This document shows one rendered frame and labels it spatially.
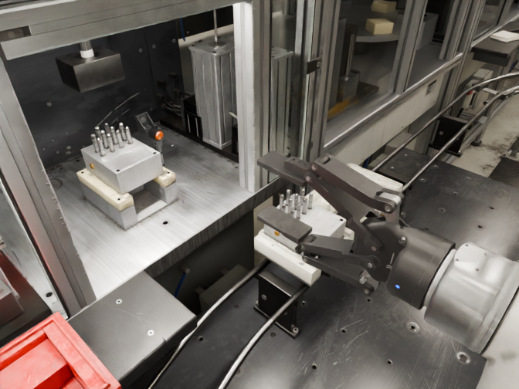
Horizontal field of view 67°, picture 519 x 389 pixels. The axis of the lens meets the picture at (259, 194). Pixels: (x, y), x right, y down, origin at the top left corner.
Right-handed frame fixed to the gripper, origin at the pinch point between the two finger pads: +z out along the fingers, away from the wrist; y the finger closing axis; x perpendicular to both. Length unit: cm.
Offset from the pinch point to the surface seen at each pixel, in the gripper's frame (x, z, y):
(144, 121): -20, 63, -19
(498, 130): -284, 17, -113
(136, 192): -1.4, 39.9, -20.7
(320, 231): -16.5, 3.2, -19.7
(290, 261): -10.7, 5.4, -24.7
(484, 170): -222, 8, -113
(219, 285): -15, 31, -57
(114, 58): -3.1, 39.3, 7.5
